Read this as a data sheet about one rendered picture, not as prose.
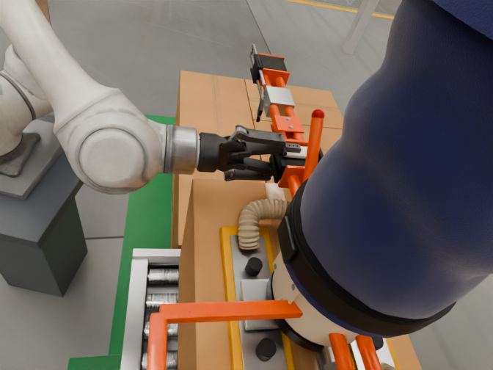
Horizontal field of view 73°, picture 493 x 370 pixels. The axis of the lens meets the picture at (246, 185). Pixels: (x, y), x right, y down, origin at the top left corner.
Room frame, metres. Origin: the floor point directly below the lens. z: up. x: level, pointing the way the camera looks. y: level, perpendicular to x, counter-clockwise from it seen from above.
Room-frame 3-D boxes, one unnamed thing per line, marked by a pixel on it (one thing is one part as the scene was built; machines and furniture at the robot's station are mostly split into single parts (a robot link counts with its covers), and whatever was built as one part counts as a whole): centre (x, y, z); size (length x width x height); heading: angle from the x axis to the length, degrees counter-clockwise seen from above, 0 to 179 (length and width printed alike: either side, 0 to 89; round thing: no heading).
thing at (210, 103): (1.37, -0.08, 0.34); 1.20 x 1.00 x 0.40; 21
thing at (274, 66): (0.85, 0.04, 1.20); 0.08 x 0.07 x 0.05; 21
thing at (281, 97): (0.72, -0.01, 1.20); 0.07 x 0.07 x 0.04; 21
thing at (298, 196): (0.28, -0.17, 1.32); 0.23 x 0.23 x 0.04
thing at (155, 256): (0.64, -0.04, 0.58); 0.70 x 0.03 x 0.06; 111
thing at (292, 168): (0.52, -0.08, 1.20); 0.10 x 0.08 x 0.06; 111
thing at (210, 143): (0.47, 0.07, 1.20); 0.09 x 0.07 x 0.08; 111
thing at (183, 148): (0.44, 0.14, 1.20); 0.09 x 0.06 x 0.09; 21
